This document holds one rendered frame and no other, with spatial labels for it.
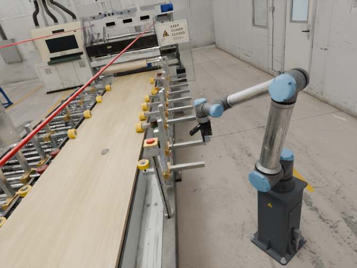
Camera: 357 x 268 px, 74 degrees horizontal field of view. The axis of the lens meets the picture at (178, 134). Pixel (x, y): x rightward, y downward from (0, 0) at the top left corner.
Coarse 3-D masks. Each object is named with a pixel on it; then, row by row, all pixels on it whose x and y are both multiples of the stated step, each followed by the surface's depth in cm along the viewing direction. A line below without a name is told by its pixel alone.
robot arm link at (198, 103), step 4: (196, 100) 170; (200, 100) 167; (204, 100) 166; (196, 104) 167; (200, 104) 166; (196, 108) 170; (200, 108) 166; (196, 112) 172; (200, 112) 168; (200, 116) 171; (204, 116) 171
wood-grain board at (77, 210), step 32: (128, 96) 304; (96, 128) 230; (128, 128) 218; (64, 160) 185; (96, 160) 177; (128, 160) 170; (32, 192) 155; (64, 192) 149; (96, 192) 144; (128, 192) 139; (32, 224) 129; (64, 224) 125; (96, 224) 121; (0, 256) 114; (32, 256) 110; (64, 256) 108; (96, 256) 105
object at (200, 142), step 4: (196, 140) 187; (200, 140) 185; (176, 144) 186; (180, 144) 186; (184, 144) 185; (188, 144) 185; (192, 144) 185; (196, 144) 185; (200, 144) 185; (176, 148) 186
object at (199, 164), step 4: (180, 164) 167; (184, 164) 166; (188, 164) 165; (192, 164) 164; (196, 164) 164; (200, 164) 164; (204, 164) 164; (172, 168) 164; (176, 168) 164; (180, 168) 165; (184, 168) 165; (188, 168) 165; (192, 168) 165; (144, 172) 165; (148, 172) 165; (152, 172) 166
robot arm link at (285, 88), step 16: (272, 80) 113; (288, 80) 107; (304, 80) 112; (272, 96) 114; (288, 96) 108; (272, 112) 120; (288, 112) 116; (272, 128) 124; (272, 144) 129; (256, 160) 148; (272, 160) 135; (256, 176) 143; (272, 176) 139
